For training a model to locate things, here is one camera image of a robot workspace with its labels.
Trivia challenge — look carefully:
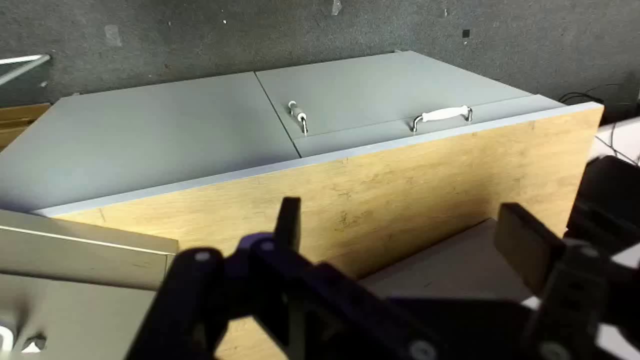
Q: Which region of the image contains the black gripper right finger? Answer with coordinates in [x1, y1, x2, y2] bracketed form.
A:
[492, 202, 640, 360]

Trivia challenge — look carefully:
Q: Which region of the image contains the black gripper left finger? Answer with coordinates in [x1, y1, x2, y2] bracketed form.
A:
[126, 195, 444, 360]

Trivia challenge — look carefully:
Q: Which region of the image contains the large light gray cabinet drawer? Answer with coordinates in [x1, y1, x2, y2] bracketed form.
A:
[0, 207, 180, 360]

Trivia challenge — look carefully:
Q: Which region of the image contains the gray under-desk drawer cabinet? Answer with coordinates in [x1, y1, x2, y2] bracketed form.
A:
[0, 47, 568, 216]

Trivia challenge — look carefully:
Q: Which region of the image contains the silver metal bar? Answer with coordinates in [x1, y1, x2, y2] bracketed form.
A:
[0, 51, 51, 88]

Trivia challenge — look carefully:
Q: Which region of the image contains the silver drawer handle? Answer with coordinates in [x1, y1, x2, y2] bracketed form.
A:
[408, 104, 475, 134]

